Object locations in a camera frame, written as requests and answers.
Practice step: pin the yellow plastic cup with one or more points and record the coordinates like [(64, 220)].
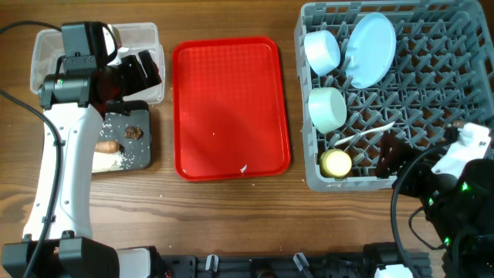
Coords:
[(335, 163)]

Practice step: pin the clear plastic bin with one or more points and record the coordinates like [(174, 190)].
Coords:
[(132, 38)]

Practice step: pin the white rice pile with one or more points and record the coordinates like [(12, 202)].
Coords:
[(134, 154)]

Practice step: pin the red serving tray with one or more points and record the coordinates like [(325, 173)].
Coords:
[(229, 112)]

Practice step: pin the white plastic spoon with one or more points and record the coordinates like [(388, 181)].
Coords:
[(361, 134)]

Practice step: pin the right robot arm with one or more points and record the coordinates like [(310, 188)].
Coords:
[(456, 199)]

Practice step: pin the large light blue plate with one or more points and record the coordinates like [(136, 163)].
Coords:
[(371, 49)]

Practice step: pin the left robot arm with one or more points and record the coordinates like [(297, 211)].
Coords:
[(91, 80)]

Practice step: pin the grey dishwasher rack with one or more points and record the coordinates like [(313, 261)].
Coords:
[(442, 72)]

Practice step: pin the black waste tray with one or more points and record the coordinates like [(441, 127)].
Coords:
[(127, 108)]

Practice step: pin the brown food scrap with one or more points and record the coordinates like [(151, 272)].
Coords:
[(133, 133)]

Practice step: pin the light blue bowl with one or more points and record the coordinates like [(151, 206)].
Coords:
[(322, 51)]

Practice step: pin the green small bowl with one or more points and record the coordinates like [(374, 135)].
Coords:
[(327, 109)]

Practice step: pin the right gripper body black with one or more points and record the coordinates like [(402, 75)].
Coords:
[(418, 180)]

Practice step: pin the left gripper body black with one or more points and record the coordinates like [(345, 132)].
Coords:
[(127, 76)]

